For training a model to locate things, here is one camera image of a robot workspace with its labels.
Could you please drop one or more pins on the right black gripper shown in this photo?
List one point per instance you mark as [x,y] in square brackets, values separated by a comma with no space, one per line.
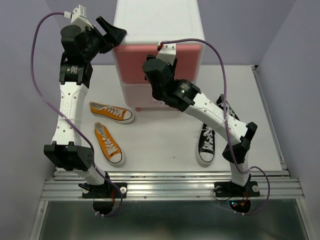
[172,66]

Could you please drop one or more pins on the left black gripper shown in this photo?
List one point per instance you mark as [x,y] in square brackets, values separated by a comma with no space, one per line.
[115,37]

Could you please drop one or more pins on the light pink drawer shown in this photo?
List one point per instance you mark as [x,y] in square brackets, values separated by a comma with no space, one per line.
[139,95]

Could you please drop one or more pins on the black sneaker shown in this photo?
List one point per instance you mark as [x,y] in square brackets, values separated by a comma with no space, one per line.
[222,103]
[206,146]

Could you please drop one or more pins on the dark pink drawer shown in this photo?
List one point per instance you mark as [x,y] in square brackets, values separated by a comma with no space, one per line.
[130,58]

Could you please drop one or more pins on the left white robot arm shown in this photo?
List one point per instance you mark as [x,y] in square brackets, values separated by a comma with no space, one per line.
[81,44]

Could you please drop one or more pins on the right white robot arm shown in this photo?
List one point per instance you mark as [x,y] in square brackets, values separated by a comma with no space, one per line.
[188,98]

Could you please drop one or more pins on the white plastic drawer cabinet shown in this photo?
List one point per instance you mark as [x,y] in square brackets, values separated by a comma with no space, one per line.
[148,22]

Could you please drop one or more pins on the orange sneaker near cabinet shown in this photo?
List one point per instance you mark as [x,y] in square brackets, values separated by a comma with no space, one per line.
[115,113]

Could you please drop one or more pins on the orange sneaker front left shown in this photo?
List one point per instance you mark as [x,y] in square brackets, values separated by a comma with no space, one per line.
[109,147]

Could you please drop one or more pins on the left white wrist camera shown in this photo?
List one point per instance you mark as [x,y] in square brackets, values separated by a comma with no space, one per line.
[78,17]

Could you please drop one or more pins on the aluminium mounting rail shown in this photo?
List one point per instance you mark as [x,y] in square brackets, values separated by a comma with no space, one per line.
[165,186]

